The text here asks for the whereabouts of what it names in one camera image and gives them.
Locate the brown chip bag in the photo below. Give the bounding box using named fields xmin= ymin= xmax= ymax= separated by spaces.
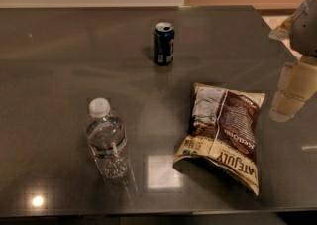
xmin=174 ymin=83 xmax=265 ymax=193

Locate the clear plastic water bottle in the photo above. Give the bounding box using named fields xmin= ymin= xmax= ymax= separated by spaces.
xmin=85 ymin=97 xmax=131 ymax=180

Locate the blue pepsi can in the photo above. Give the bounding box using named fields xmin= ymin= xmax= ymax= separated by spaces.
xmin=154 ymin=22 xmax=174 ymax=65

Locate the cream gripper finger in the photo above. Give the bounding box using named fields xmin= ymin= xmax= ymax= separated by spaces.
xmin=268 ymin=15 xmax=293 ymax=41
xmin=269 ymin=56 xmax=317 ymax=122

